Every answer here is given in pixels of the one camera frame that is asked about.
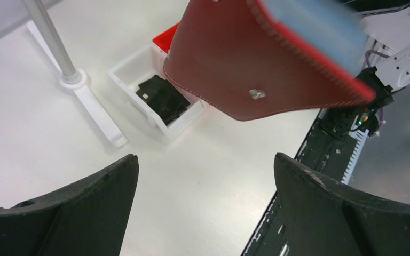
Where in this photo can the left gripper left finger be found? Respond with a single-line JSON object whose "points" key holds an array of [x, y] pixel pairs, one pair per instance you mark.
{"points": [[87, 217]]}

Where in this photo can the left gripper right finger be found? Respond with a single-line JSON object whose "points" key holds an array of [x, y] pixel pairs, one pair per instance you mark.
{"points": [[326, 217]]}

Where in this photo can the red leather card holder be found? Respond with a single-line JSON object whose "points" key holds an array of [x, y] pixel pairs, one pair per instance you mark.
{"points": [[254, 59]]}

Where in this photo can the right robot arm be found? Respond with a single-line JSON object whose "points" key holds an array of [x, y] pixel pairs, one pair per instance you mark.
{"points": [[389, 23]]}

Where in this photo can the black VIP cards stack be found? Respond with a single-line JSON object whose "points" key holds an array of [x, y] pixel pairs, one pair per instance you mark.
{"points": [[163, 98]]}

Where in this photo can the white plastic bin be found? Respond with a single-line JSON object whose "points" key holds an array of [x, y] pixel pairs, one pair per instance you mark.
{"points": [[141, 66]]}

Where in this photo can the red plastic bin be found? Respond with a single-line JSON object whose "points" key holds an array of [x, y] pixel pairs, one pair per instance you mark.
{"points": [[164, 40]]}

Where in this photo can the metal pole stand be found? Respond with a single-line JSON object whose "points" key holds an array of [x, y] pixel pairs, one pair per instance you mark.
{"points": [[73, 80]]}

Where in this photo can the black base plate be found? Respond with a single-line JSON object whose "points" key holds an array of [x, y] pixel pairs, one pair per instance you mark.
{"points": [[328, 148]]}

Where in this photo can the white cable comb rail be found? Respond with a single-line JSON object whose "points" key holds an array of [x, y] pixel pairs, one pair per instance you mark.
{"points": [[355, 155]]}

